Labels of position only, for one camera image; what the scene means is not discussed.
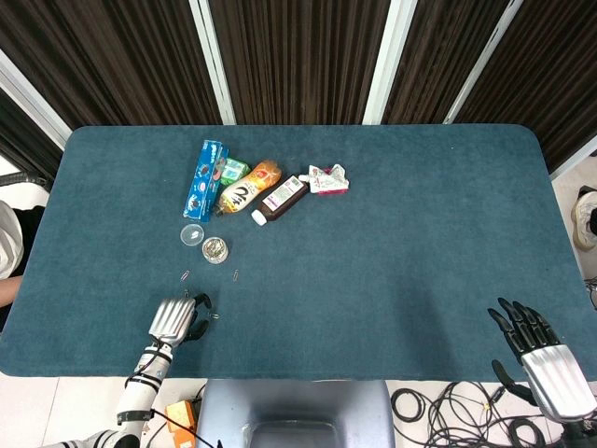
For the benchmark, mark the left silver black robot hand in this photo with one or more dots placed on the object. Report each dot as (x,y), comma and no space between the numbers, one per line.
(172,317)

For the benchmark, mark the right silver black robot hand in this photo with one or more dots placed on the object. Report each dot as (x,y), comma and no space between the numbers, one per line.
(552,373)

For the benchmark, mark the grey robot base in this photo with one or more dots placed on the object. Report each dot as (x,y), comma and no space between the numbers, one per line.
(294,410)

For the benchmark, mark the small container of clips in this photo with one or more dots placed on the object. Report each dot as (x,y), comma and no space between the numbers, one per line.
(215,249)

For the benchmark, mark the clear plastic lid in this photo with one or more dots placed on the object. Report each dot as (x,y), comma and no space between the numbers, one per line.
(192,234)

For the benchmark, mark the orange box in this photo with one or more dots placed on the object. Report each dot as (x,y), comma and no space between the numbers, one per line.
(181,415)

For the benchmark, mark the blue cookie box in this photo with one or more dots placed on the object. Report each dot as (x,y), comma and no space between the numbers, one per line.
(205,182)

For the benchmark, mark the orange drink bottle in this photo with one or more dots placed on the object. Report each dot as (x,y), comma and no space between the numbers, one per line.
(247,189)

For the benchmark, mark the white sneaker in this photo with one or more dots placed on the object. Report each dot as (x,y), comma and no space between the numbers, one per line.
(585,219)

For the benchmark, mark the small green carton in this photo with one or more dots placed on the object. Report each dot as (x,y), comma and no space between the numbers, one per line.
(233,172)

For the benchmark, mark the brown bottle white cap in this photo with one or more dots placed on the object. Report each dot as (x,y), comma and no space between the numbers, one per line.
(282,198)

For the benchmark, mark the person's bare leg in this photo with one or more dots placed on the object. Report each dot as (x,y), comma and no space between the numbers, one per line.
(9,290)

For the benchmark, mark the person's white shirt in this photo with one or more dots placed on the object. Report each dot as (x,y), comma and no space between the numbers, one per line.
(8,238)

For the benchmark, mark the teal felt table cover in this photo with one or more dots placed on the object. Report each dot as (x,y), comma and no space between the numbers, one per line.
(373,280)

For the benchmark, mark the crumpled pink white pouch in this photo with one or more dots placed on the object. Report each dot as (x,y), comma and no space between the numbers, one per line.
(329,181)

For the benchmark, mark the dark slatted panel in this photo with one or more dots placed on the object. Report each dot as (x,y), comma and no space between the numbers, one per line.
(298,56)
(107,56)
(23,140)
(550,70)
(438,51)

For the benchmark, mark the white frame post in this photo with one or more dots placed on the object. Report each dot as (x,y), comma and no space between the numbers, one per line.
(212,60)
(32,100)
(387,60)
(573,163)
(480,60)

